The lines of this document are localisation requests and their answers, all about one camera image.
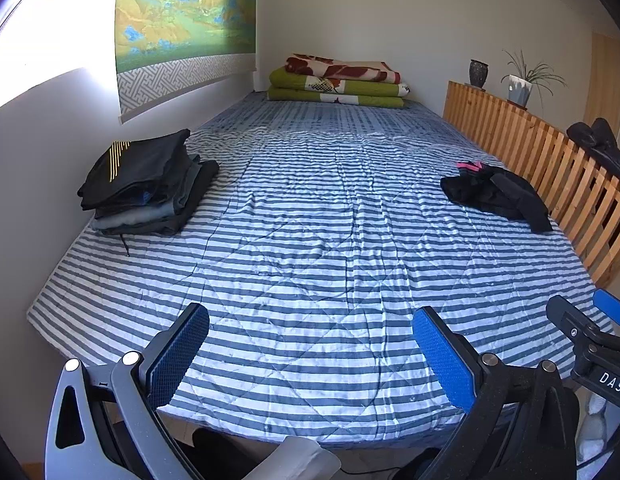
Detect black garment on rail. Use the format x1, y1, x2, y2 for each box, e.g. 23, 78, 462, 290
566, 117, 620, 187

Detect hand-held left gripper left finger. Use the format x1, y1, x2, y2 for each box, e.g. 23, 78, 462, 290
45, 302, 211, 480

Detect landscape wall poster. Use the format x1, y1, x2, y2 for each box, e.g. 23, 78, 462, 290
114, 0, 258, 126

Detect wooden slatted bed rail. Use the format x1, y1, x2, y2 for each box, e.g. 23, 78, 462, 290
442, 80, 620, 291

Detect wooden door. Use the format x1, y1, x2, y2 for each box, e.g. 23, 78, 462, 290
587, 32, 620, 127

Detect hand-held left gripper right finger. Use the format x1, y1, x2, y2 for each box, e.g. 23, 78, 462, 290
411, 306, 581, 480

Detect dark grey tweed folded garment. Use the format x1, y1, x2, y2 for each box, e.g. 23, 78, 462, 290
95, 156, 203, 222

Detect black pants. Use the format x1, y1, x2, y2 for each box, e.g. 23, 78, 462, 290
440, 160, 555, 234

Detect red floral folded blanket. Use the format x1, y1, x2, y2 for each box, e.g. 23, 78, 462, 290
284, 53, 402, 85

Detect person's right hand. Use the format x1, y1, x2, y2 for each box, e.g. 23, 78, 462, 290
580, 392, 614, 466

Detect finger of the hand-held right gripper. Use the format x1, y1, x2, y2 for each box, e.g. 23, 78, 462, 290
546, 295, 603, 347
592, 288, 620, 329

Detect dark ceramic vase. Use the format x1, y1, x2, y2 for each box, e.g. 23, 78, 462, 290
468, 59, 490, 89

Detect blue plaid bed sheet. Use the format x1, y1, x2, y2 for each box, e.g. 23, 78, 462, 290
210, 91, 471, 138

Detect blue white striped quilt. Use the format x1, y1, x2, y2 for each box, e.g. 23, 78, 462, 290
26, 110, 616, 448

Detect black gold-striped folded garment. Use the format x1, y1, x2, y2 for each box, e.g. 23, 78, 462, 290
77, 129, 192, 211

